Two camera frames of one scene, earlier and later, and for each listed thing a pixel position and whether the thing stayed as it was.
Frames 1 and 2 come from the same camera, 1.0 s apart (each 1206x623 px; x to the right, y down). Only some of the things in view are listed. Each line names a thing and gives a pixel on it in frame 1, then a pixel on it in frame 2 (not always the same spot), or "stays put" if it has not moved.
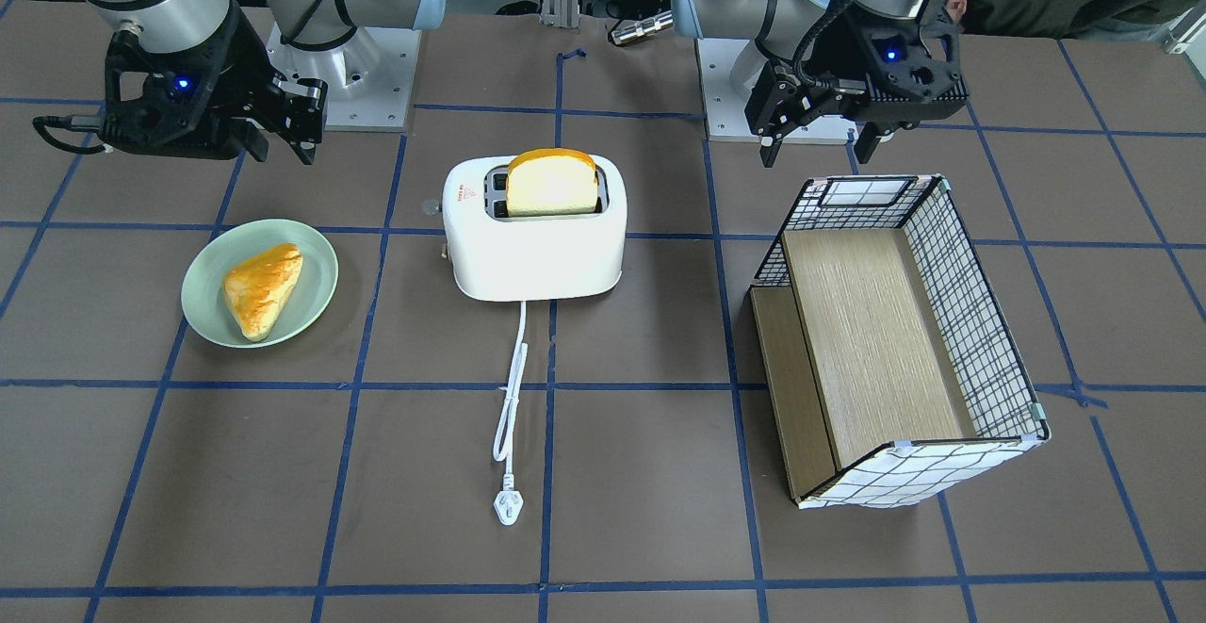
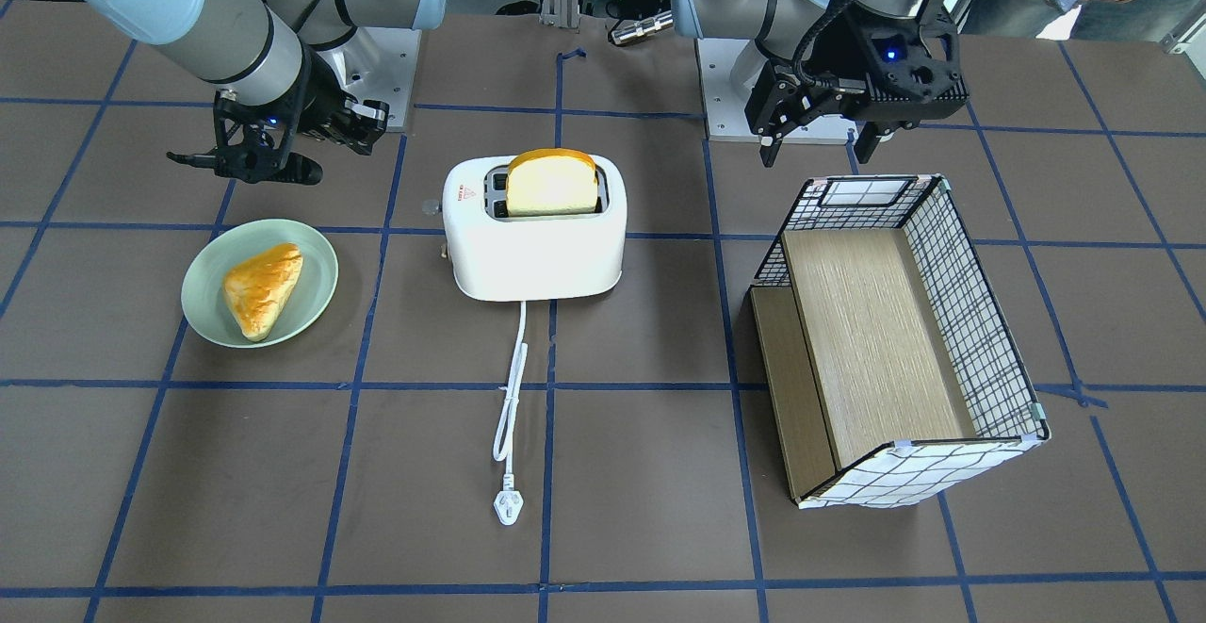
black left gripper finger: x=866 y=141 stays put
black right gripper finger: x=304 y=150 → x=365 y=142
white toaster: x=530 y=257 stays put
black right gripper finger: x=255 y=139 → x=299 y=169
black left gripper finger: x=768 y=149 stays put
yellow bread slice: x=551 y=182 stays put
